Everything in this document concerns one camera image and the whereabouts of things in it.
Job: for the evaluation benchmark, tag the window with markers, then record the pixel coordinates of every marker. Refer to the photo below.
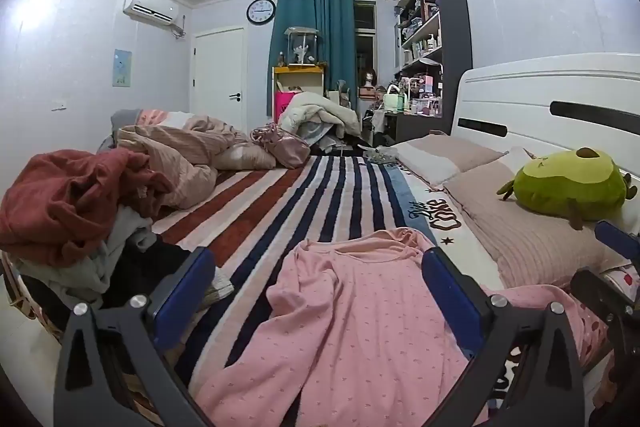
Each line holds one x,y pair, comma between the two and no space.
365,37

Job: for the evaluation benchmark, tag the beige ribbed pillow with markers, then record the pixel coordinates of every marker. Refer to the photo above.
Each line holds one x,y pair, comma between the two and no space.
525,232

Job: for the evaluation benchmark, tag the beige duvet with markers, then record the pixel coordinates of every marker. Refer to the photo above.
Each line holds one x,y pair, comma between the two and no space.
175,152

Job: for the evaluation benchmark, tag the small blue wall poster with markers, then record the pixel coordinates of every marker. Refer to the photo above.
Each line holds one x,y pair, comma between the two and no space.
122,68

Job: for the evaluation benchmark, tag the yellow cabinet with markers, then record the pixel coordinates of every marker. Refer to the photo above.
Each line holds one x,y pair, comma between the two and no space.
300,79

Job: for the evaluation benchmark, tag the green avocado plush toy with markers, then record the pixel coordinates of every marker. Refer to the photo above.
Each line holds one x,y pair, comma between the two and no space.
565,182

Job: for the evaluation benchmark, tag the striped printed blanket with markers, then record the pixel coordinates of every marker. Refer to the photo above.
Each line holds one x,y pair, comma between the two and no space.
320,192

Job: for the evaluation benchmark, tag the white headboard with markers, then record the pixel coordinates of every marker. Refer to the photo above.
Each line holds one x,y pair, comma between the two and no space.
525,107

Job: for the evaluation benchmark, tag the pink shiny handbag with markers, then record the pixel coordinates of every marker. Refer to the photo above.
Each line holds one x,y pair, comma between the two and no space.
282,144

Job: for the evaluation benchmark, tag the round wall clock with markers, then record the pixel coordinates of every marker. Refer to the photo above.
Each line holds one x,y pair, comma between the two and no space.
261,11

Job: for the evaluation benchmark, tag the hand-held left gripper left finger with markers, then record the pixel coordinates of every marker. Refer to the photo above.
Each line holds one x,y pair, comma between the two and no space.
186,287

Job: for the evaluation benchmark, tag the beige and white pillow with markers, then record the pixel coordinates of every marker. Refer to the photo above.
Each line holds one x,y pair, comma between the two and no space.
450,152

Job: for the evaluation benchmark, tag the red cloth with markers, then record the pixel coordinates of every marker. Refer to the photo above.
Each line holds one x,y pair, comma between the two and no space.
65,202

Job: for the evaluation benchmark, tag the white grey cloth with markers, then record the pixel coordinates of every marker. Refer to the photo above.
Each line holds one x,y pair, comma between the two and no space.
75,269

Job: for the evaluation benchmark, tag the white duvet pile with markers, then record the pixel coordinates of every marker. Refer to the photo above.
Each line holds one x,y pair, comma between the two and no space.
320,112

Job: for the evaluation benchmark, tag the magenta bag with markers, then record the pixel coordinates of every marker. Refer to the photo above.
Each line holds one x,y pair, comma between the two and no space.
284,104

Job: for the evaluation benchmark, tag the green bottle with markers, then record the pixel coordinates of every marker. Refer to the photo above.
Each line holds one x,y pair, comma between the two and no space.
395,103

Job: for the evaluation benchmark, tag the black cloth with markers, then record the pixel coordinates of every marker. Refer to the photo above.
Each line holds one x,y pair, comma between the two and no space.
142,267

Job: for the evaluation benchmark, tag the dark desk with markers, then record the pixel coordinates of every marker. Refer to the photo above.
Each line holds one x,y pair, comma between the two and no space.
400,127

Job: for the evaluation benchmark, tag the white door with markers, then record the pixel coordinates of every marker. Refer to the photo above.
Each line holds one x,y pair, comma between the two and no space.
220,77

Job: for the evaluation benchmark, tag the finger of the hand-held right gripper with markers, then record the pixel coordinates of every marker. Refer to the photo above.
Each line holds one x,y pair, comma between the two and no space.
595,289
615,234

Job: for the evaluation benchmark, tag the silver crumpled item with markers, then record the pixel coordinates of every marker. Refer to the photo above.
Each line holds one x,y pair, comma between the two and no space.
377,153

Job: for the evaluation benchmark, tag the glass display case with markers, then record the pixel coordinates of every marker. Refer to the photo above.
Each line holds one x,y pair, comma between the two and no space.
301,47

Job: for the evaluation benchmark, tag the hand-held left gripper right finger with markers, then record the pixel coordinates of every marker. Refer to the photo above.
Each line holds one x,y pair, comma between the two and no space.
450,294

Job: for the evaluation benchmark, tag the dark shelf unit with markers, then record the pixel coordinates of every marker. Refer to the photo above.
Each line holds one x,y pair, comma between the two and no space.
452,47

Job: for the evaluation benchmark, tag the teal curtain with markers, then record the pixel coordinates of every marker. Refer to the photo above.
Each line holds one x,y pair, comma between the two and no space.
310,14

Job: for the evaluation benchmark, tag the pink long-sleeve top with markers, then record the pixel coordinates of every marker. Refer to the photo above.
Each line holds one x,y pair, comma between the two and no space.
360,332

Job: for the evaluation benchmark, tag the pink dotted sheet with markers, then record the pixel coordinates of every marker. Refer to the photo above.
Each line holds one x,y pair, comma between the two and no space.
595,332

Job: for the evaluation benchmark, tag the mannequin head with wig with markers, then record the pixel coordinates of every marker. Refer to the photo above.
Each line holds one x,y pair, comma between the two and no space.
369,79

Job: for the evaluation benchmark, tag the white air conditioner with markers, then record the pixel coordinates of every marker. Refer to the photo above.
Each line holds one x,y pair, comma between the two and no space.
150,7

